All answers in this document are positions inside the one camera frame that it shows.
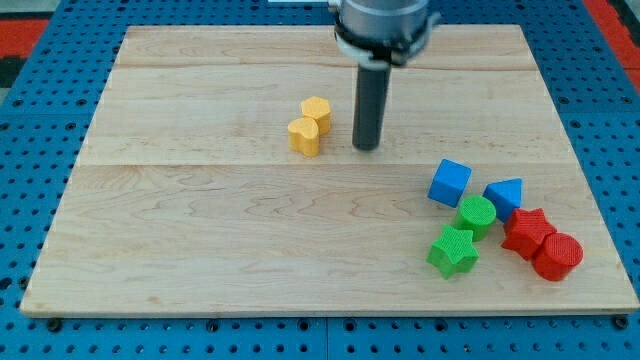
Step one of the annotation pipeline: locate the yellow hexagon block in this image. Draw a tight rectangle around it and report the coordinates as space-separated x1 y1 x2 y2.
300 96 332 136

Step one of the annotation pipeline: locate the yellow heart block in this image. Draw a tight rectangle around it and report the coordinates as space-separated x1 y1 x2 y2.
287 117 320 157

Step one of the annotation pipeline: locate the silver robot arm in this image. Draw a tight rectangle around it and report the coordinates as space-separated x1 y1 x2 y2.
328 0 441 151

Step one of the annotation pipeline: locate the blue triangle block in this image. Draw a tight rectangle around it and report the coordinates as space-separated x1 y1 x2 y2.
483 178 523 223

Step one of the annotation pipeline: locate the green cylinder block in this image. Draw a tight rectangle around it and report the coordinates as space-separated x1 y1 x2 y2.
452 195 497 242

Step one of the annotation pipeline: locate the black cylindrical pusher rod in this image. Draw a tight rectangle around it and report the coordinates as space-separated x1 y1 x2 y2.
352 66 391 151

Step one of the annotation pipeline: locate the red star block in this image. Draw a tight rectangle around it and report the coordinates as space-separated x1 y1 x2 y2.
501 208 557 261

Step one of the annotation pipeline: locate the light wooden board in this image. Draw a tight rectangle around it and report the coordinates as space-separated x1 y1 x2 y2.
20 25 639 318

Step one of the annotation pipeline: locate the red cylinder block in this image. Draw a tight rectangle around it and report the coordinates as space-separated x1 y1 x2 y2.
532 233 584 281

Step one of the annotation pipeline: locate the green star block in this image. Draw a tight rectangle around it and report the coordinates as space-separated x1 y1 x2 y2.
425 225 479 280

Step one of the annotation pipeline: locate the blue cube block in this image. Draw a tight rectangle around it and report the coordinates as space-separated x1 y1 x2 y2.
427 159 472 208

